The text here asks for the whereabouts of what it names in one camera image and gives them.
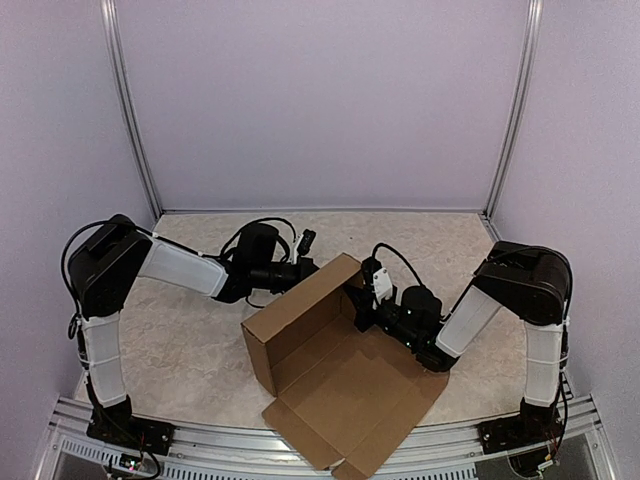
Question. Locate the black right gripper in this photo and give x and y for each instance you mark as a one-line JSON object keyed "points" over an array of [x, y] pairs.
{"points": [[362, 298]]}

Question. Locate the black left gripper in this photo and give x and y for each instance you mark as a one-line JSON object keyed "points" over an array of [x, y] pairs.
{"points": [[307, 268]]}

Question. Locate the brown cardboard box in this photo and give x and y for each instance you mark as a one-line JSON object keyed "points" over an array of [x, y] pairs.
{"points": [[345, 400]]}

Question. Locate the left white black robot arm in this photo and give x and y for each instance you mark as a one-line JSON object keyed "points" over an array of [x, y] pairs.
{"points": [[102, 261]]}

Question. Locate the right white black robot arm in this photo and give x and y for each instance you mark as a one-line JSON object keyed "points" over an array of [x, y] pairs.
{"points": [[534, 283]]}

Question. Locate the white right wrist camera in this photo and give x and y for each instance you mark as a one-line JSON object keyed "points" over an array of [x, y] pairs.
{"points": [[377, 282]]}

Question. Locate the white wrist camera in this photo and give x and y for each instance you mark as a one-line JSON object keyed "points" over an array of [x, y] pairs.
{"points": [[377, 282], [302, 245]]}

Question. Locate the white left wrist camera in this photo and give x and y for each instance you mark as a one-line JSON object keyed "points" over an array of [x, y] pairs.
{"points": [[302, 245]]}

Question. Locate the front aluminium frame rail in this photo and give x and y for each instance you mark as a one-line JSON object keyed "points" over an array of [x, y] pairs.
{"points": [[575, 446]]}

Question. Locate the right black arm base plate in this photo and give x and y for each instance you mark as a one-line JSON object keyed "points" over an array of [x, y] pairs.
{"points": [[538, 420]]}

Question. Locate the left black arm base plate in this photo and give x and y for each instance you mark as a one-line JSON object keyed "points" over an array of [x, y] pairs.
{"points": [[128, 431]]}

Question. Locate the left aluminium frame post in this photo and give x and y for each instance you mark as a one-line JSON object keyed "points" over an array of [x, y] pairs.
{"points": [[115, 50]]}

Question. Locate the aluminium frame post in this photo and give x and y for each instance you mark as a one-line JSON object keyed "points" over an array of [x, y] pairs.
{"points": [[518, 105], [115, 50]]}

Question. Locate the right aluminium frame post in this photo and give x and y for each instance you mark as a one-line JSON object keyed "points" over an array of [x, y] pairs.
{"points": [[518, 105]]}

